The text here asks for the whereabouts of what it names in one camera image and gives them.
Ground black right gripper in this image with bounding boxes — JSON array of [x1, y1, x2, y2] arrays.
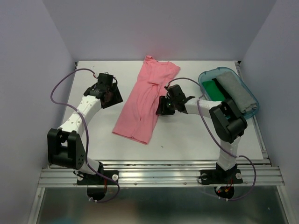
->
[[156, 95, 177, 114]]

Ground pink t-shirt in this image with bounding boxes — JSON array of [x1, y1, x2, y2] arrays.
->
[[112, 56, 180, 144]]

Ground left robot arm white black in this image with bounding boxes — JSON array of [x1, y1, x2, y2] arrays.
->
[[47, 73, 123, 184]]

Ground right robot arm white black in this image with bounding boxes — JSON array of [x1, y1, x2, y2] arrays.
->
[[156, 84, 248, 185]]

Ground rolled green t-shirt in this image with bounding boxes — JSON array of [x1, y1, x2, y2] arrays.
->
[[202, 80, 226, 101]]

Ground blue translucent plastic bin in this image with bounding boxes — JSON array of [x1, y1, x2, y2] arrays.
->
[[198, 67, 259, 119]]

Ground rolled black t-shirt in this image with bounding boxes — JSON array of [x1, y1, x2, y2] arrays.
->
[[212, 78, 230, 101]]

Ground rolled grey t-shirt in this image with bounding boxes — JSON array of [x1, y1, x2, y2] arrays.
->
[[216, 72, 257, 113]]

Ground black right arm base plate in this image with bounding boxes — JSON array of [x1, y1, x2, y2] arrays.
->
[[197, 169, 243, 185]]

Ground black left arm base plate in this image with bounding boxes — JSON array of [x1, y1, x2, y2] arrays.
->
[[73, 170, 119, 186]]

